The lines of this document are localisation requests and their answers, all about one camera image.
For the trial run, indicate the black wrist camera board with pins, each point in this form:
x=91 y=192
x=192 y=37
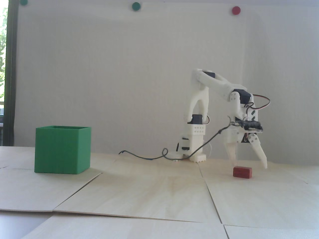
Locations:
x=251 y=125

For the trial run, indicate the red block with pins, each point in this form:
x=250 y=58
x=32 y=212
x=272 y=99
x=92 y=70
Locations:
x=242 y=172

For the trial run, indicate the green box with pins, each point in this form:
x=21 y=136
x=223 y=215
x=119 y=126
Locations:
x=57 y=149

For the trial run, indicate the dark window frame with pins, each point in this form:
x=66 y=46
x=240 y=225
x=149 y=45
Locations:
x=11 y=74

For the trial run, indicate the green round magnet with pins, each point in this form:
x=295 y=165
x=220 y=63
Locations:
x=24 y=2
x=136 y=6

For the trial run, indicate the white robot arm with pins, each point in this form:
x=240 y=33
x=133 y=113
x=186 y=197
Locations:
x=199 y=99

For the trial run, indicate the red round magnet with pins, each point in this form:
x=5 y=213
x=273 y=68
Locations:
x=236 y=10

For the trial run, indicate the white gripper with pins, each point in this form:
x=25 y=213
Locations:
x=234 y=137

